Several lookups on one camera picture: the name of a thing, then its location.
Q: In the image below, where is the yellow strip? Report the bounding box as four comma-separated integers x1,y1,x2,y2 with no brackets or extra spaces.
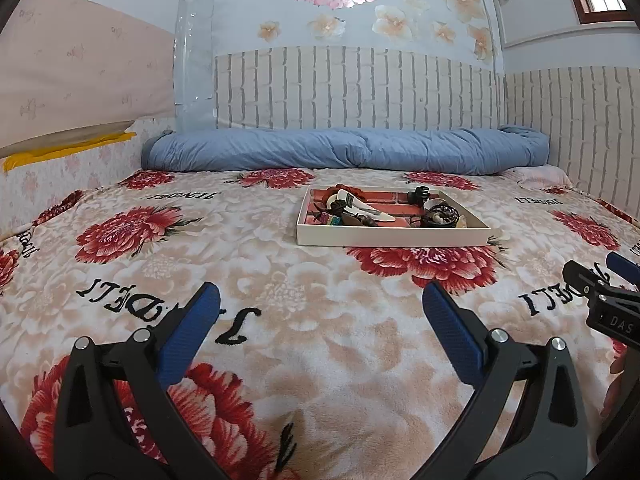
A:
0,132,137,172

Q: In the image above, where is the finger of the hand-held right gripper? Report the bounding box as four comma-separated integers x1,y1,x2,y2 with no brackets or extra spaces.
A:
606,251,640,288
562,260,610,302

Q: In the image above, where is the pink cloth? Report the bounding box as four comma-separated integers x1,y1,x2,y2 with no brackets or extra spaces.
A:
514,164,572,190

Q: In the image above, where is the clear plastic sheet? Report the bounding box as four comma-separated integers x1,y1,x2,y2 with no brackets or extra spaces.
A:
172,0,217,132

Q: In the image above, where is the brick-pattern shallow tray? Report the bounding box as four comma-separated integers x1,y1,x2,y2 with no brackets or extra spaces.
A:
296,184,492,248

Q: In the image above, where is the group of flower wall stickers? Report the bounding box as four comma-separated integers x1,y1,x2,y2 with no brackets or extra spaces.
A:
257,0,496,63

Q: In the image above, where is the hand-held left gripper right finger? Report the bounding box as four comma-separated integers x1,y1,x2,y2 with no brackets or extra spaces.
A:
421,280,601,480

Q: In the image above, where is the person's right hand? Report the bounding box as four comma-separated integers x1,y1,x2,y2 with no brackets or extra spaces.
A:
601,349,632,423

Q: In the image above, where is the white plush hair clip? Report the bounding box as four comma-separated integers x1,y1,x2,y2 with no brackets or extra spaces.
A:
325,187,397,224

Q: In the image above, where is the dark brown bracelet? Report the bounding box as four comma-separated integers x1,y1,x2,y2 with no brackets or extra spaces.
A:
420,200,461,229

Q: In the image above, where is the blue duvet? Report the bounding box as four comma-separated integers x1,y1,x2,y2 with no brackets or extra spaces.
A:
141,126,551,177

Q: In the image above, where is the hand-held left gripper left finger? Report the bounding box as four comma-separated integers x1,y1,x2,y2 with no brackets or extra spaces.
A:
54,281,222,480

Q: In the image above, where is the red floral blanket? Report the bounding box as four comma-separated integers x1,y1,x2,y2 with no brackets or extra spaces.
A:
0,165,640,480

